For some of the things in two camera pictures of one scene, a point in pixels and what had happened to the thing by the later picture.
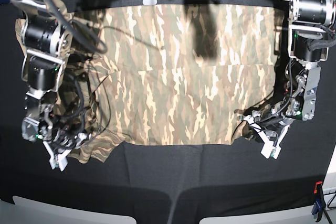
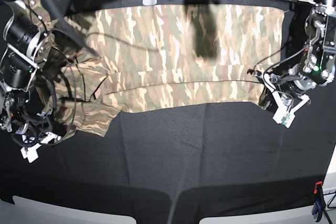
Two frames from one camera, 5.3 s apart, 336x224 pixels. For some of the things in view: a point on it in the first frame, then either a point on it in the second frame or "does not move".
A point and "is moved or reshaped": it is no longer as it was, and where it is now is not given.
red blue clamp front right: x=317 y=209 does not move
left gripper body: x=66 y=144 to x=41 y=132
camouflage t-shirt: x=166 y=75 is moved or reshaped
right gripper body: x=271 y=149 to x=287 y=104
